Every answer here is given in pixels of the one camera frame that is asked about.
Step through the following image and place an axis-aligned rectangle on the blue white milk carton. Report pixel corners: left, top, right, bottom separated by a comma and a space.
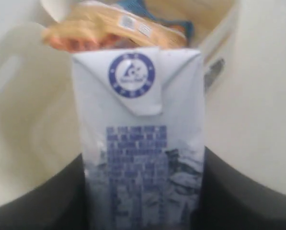
72, 47, 205, 230

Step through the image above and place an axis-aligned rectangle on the cream bin with square mark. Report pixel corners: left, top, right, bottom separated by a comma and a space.
0, 23, 80, 207

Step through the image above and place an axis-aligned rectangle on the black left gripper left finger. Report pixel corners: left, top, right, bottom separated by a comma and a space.
0, 155, 88, 230

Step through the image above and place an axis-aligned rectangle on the orange chip bag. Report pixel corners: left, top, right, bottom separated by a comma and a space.
42, 0, 188, 53

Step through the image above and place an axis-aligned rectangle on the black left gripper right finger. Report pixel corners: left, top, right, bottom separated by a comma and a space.
193, 148, 286, 230

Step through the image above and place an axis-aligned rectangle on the blue snack bag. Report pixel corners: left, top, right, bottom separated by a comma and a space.
115, 0, 195, 43

